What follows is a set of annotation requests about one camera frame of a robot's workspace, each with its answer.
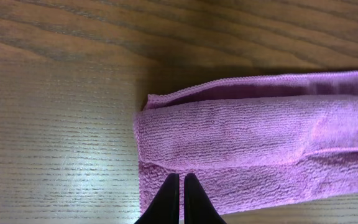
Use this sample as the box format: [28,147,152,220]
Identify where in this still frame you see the pink-purple microfiber cloth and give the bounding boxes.
[134,71,358,214]

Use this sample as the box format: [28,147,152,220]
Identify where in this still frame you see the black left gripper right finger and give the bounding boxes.
[184,173,226,224]

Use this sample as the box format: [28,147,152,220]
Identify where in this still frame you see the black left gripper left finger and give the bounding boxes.
[135,174,180,224]

